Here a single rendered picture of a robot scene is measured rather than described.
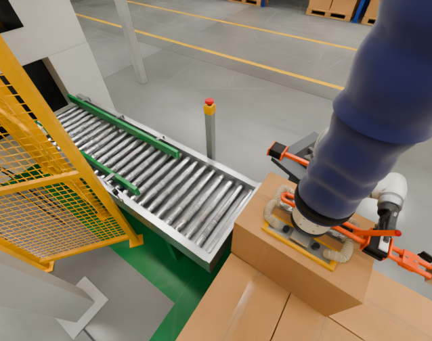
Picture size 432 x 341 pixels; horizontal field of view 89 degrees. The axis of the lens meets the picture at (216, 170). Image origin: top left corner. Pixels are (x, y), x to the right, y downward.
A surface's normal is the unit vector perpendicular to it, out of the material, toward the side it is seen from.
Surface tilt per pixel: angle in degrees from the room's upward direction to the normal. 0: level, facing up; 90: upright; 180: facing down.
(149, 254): 0
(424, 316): 0
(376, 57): 75
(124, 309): 0
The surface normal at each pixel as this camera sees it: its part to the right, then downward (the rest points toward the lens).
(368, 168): -0.20, 0.59
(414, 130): 0.02, 0.59
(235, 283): 0.00, -0.64
